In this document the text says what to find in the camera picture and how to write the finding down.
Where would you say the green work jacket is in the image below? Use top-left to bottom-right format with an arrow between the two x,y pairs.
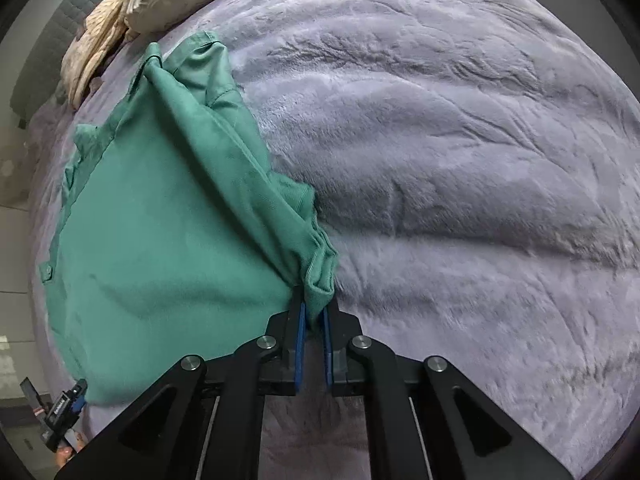
40,32 -> 337,405

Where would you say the person's left hand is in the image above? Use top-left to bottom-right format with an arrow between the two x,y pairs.
55,431 -> 87,469

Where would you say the lavender plush bedspread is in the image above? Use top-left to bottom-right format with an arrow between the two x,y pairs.
24,0 -> 640,480

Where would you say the grey quilted headboard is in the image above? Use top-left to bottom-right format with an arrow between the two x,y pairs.
10,0 -> 102,122

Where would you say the beige striped blanket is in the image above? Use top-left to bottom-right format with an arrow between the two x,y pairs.
61,0 -> 130,110

